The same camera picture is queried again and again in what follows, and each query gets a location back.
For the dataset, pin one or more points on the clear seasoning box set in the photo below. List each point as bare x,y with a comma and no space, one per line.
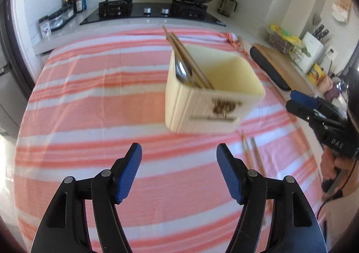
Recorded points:
60,18

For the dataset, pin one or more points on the dark sauce bottle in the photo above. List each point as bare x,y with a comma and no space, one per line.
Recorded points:
79,3

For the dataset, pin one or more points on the wooden chopstick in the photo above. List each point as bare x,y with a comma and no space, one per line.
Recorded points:
193,60
178,51
259,157
247,152
188,59

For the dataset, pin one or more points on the person's right hand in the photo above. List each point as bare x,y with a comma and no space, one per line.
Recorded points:
331,163

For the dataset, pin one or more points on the wooden cutting board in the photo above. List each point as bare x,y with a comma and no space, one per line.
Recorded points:
291,76

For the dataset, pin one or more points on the pink white striped cloth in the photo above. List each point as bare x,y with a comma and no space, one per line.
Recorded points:
84,101

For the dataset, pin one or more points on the white ribbed utensil holder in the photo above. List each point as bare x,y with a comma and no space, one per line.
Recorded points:
196,112

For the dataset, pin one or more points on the yellow snack packet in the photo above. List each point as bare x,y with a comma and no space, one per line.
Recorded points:
316,74

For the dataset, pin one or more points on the person's right forearm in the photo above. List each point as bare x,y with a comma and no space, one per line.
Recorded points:
352,184

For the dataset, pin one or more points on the metal spoon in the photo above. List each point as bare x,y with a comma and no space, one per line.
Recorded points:
179,69
187,75

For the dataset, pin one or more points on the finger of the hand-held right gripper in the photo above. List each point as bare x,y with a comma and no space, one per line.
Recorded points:
304,99
297,110

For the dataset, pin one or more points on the yellow plastic bag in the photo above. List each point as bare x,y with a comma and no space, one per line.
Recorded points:
283,32

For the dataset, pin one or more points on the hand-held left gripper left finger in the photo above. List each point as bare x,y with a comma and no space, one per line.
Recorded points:
127,174

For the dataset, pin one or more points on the white wall socket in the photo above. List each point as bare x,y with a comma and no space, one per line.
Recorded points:
330,53

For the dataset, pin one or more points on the white knife block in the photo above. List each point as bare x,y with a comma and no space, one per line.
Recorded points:
311,51

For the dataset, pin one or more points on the black gas stove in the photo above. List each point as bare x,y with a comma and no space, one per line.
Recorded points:
151,13

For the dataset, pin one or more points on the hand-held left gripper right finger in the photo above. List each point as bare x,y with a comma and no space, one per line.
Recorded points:
232,174

